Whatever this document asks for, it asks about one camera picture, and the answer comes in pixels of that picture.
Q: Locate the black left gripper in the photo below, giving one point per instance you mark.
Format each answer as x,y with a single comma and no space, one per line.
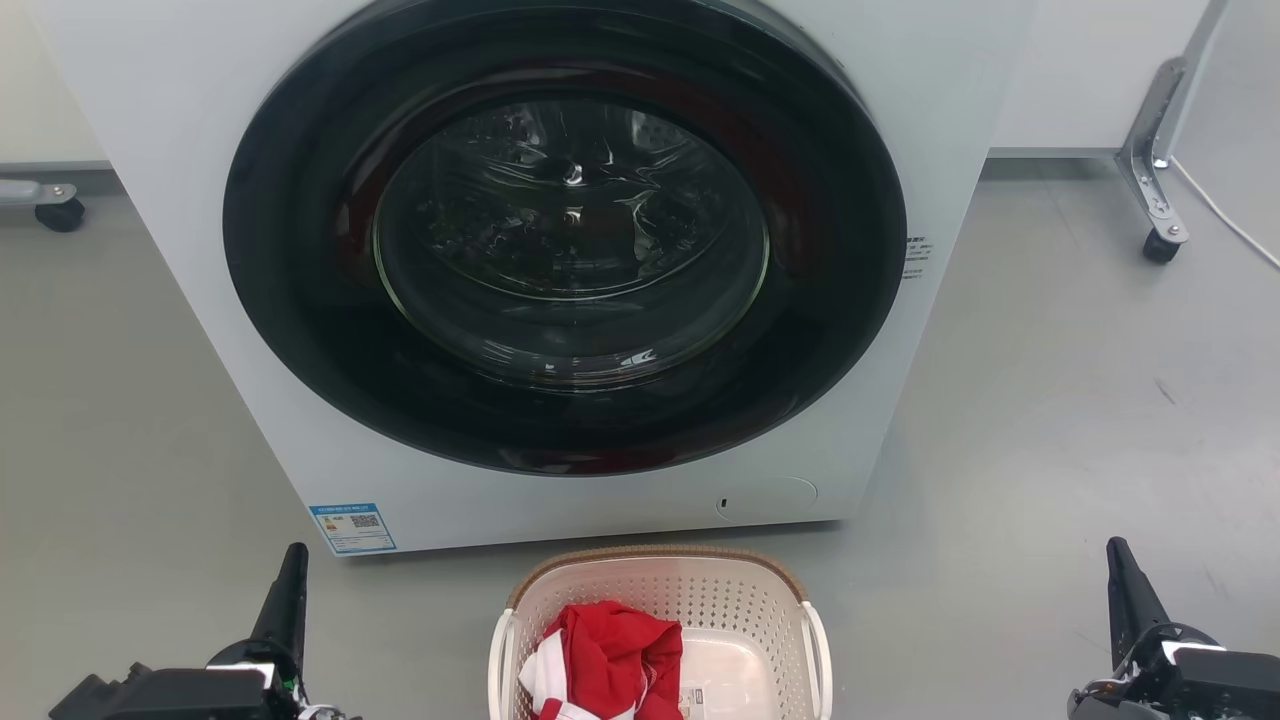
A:
210,695

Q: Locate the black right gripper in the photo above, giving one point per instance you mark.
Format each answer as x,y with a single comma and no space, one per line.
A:
1200,685

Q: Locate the white perforated laundry basket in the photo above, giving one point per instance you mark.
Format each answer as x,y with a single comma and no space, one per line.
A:
670,600

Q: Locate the white printed label sticker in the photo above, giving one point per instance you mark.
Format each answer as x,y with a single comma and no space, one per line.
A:
692,702

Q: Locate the blue energy label sticker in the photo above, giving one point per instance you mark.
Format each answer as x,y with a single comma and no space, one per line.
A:
352,528

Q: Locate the black round washer door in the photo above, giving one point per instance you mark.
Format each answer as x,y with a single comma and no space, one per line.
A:
295,300

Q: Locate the red and white garment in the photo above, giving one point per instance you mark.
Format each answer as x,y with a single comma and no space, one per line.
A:
610,655

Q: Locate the white oval filter cover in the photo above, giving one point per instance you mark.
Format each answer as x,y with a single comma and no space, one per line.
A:
770,497

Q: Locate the grey leg with black caster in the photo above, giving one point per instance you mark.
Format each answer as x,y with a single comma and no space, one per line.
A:
45,195

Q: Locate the white front-load washing machine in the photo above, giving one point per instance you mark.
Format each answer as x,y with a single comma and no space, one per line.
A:
170,120

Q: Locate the white partition panel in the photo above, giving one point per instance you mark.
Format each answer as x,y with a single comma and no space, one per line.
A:
1095,70
40,90

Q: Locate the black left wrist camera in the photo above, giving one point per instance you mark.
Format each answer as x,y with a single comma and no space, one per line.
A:
90,700

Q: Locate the grey metal frame with caster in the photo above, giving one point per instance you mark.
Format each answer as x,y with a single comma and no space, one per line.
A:
1152,150

